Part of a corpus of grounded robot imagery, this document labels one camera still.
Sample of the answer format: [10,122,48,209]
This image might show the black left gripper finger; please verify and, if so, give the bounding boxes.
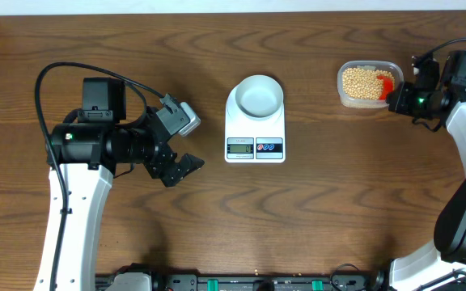
[160,162,191,188]
[179,154,205,174]

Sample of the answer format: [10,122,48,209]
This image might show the red measuring scoop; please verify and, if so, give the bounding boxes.
[377,74,395,100]

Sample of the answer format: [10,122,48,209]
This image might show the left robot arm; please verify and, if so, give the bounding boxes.
[34,78,204,290]

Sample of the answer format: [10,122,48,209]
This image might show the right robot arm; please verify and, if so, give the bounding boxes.
[382,50,466,290]

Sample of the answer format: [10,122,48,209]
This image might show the white digital kitchen scale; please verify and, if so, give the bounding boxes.
[224,83,286,163]

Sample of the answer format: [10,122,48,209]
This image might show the light blue bowl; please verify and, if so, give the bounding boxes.
[234,74,284,119]

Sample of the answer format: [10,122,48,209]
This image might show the clear plastic container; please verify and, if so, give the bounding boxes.
[337,61,404,109]

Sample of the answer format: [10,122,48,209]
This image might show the soybeans in container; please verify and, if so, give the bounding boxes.
[341,68,395,100]

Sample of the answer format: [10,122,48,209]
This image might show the black right camera cable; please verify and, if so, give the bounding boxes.
[413,37,466,65]

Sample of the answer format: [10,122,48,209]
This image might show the black camera cable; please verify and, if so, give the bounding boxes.
[33,61,177,291]
[413,37,466,65]

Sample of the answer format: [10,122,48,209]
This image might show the black left camera cable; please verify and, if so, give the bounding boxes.
[33,61,177,291]

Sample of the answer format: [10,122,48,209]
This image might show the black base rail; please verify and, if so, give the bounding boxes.
[95,262,466,291]

